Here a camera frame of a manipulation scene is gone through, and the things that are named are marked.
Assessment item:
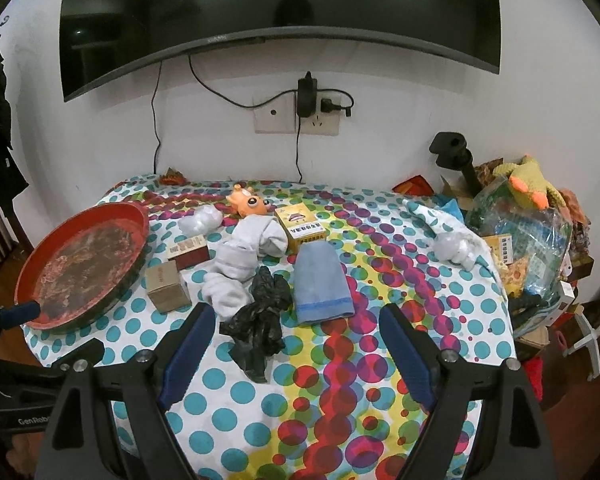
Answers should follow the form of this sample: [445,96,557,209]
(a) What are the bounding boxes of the orange toy figure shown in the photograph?
[225,183,270,218]

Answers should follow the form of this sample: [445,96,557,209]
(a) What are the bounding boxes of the clear plastic bag of goods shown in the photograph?
[467,180,576,331]

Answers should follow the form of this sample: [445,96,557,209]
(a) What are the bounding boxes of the blue plastic bag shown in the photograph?
[432,194,468,221]

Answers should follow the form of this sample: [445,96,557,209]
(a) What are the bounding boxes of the white wall socket plate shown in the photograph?
[252,91,341,137]

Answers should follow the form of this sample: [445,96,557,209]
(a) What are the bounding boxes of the black curved television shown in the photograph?
[60,0,516,103]

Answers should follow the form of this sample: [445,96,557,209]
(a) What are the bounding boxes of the red packet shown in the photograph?
[392,175,436,196]

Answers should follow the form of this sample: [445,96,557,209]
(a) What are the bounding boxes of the white metal stand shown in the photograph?
[562,300,600,381]

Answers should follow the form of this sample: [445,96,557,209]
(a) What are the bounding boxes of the black angled plug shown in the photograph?
[320,95,355,118]

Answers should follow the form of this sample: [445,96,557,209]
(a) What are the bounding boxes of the dark red small box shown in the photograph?
[166,234,210,272]

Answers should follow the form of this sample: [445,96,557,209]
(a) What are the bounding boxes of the yellow medicine box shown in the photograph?
[273,205,329,256]

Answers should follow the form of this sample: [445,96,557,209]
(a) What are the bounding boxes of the red round tray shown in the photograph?
[19,203,151,333]

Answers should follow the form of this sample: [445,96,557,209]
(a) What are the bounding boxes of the black power adapter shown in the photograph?
[296,71,318,118]

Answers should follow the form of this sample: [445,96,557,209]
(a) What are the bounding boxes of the light blue towel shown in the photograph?
[292,242,355,325]

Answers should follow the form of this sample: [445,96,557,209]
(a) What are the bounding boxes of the polka dot tablecloth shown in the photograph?
[20,172,518,480]

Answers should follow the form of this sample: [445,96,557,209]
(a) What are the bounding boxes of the yellow printed box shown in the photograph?
[482,232,516,266]

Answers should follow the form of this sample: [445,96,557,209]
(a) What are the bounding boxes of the open cardboard carton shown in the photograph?
[439,174,477,211]

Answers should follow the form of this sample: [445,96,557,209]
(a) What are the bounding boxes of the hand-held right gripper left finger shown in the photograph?
[40,302,216,480]

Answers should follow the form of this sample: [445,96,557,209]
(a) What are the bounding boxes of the thin black television cable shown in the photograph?
[151,62,162,175]

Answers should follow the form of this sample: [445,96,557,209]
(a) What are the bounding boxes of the black plug cable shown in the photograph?
[188,53,355,111]

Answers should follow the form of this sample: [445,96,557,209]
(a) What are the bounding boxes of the black clamp stand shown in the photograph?
[428,131,481,196]

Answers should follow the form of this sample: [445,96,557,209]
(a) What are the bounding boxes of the white plastic bag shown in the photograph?
[432,232,486,270]
[177,205,224,236]

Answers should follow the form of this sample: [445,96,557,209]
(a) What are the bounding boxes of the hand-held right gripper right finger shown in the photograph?
[380,302,556,480]

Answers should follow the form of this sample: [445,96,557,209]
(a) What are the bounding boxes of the black adapter cable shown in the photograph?
[295,116,305,182]

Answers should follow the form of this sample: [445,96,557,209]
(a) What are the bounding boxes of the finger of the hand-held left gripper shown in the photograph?
[10,337,106,377]
[0,301,42,335]

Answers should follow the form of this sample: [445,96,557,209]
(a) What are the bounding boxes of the brown cardboard box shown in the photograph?
[145,260,192,313]

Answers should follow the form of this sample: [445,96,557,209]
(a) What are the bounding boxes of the black plastic bag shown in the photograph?
[219,266,293,383]

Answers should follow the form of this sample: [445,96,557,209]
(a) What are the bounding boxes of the white sock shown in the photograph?
[232,215,288,258]
[200,242,261,318]

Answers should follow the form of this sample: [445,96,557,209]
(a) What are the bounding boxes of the yellow knitted duck toy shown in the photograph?
[500,155,563,211]

